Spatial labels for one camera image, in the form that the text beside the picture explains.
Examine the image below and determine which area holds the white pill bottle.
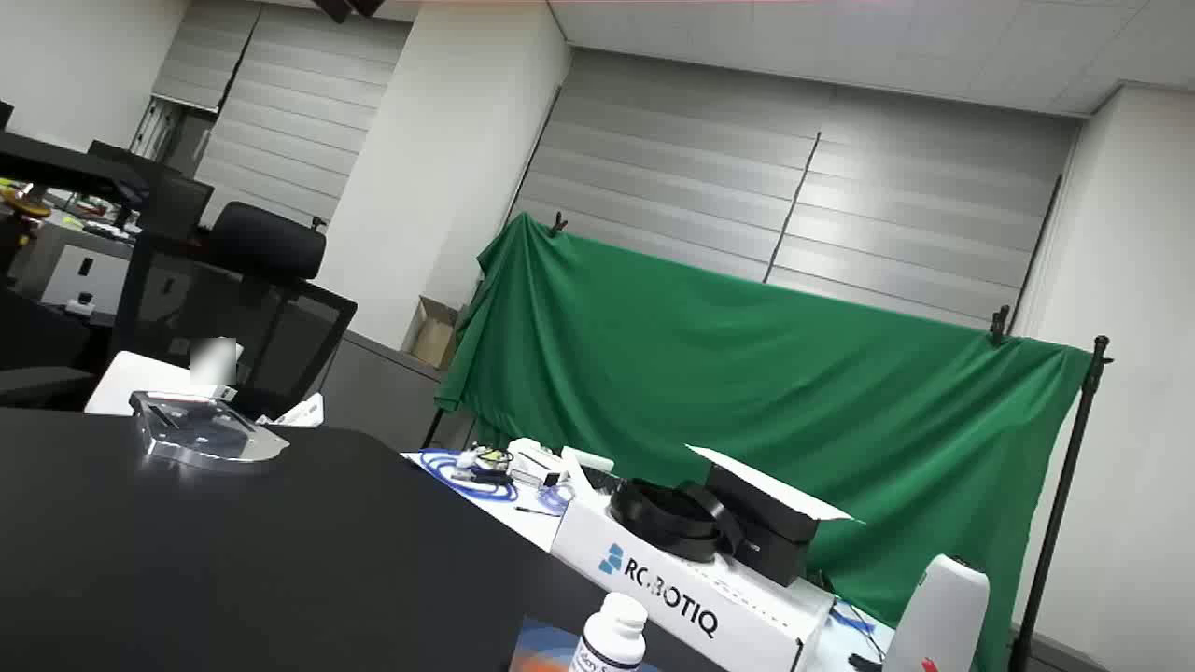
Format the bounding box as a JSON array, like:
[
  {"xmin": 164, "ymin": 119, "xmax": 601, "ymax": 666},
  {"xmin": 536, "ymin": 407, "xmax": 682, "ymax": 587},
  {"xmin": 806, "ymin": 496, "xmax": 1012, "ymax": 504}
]
[{"xmin": 566, "ymin": 590, "xmax": 654, "ymax": 672}]

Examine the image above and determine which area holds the blue Machine Learning book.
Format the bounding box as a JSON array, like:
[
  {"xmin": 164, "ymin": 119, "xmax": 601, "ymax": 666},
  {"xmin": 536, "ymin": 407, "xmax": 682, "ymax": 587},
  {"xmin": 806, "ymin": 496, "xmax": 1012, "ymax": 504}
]
[{"xmin": 505, "ymin": 615, "xmax": 584, "ymax": 672}]

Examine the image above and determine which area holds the green backdrop cloth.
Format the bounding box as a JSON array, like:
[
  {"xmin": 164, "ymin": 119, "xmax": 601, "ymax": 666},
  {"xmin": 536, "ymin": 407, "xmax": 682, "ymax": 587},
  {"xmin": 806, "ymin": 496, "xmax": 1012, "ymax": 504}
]
[{"xmin": 434, "ymin": 214, "xmax": 1099, "ymax": 672}]

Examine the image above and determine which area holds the brown cardboard box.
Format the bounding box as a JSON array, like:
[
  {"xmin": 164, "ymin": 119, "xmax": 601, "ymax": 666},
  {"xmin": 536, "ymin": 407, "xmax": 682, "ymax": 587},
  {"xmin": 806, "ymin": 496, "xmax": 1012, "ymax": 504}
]
[{"xmin": 406, "ymin": 295, "xmax": 468, "ymax": 373}]

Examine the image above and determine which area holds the wide grey window blind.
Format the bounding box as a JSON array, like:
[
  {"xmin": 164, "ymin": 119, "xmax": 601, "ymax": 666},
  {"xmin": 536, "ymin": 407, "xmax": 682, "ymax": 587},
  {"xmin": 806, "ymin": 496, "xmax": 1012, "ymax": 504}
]
[{"xmin": 508, "ymin": 48, "xmax": 1084, "ymax": 335}]

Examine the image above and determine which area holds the black box with white lid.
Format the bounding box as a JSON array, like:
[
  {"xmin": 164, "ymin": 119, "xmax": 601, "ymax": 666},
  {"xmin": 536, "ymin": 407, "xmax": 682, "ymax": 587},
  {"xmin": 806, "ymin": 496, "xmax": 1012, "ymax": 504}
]
[{"xmin": 688, "ymin": 444, "xmax": 859, "ymax": 590}]

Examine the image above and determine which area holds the white Robotiq cardboard box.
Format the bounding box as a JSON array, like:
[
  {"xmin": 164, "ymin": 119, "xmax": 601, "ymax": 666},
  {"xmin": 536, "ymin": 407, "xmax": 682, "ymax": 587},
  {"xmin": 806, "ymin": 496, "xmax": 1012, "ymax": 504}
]
[{"xmin": 547, "ymin": 476, "xmax": 840, "ymax": 672}]

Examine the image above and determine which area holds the black mesh office chair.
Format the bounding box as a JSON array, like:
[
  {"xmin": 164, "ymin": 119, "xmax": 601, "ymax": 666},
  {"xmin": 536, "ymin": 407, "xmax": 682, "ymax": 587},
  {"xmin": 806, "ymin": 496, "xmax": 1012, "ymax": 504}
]
[{"xmin": 107, "ymin": 201, "xmax": 363, "ymax": 420}]

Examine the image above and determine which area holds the narrow grey window blind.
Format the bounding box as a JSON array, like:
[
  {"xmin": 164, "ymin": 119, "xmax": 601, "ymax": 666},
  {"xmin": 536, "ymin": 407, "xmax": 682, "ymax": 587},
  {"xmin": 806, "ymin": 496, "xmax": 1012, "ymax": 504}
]
[{"xmin": 191, "ymin": 2, "xmax": 413, "ymax": 229}]

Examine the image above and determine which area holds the clear plastic container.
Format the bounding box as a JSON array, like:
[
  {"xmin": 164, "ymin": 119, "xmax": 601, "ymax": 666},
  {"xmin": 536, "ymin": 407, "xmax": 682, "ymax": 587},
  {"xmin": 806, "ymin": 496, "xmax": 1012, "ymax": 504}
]
[{"xmin": 123, "ymin": 387, "xmax": 292, "ymax": 469}]

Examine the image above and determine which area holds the white plastic device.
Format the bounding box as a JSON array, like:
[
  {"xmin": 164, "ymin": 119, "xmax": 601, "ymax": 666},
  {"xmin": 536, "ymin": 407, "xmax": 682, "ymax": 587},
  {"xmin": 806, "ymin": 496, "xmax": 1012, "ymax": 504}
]
[{"xmin": 876, "ymin": 552, "xmax": 994, "ymax": 672}]

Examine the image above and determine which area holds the white angular device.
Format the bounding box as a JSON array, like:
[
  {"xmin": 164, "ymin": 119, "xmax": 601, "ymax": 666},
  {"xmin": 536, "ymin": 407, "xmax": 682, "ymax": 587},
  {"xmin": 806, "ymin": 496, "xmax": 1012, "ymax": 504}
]
[{"xmin": 83, "ymin": 333, "xmax": 251, "ymax": 420}]

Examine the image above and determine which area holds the black backdrop stand pole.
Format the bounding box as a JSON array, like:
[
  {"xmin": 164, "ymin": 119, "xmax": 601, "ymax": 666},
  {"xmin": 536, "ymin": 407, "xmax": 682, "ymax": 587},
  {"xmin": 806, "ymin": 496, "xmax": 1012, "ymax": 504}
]
[{"xmin": 1004, "ymin": 333, "xmax": 1118, "ymax": 672}]

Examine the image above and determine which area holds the white cabinet panel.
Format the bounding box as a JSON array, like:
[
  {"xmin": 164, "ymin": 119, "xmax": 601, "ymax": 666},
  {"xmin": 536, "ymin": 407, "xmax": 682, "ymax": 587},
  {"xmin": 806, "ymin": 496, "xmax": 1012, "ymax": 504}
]
[{"xmin": 32, "ymin": 237, "xmax": 133, "ymax": 321}]

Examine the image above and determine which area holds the blue coiled cable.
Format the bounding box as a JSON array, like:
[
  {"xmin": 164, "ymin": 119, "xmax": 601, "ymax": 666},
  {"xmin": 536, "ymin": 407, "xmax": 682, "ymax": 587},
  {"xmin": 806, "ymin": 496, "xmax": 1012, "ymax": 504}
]
[{"xmin": 413, "ymin": 449, "xmax": 524, "ymax": 508}]

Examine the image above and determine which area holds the thin blue cable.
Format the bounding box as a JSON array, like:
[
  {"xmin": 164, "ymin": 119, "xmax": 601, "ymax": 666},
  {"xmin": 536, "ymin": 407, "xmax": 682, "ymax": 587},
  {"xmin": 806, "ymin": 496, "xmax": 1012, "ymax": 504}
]
[{"xmin": 825, "ymin": 598, "xmax": 881, "ymax": 641}]

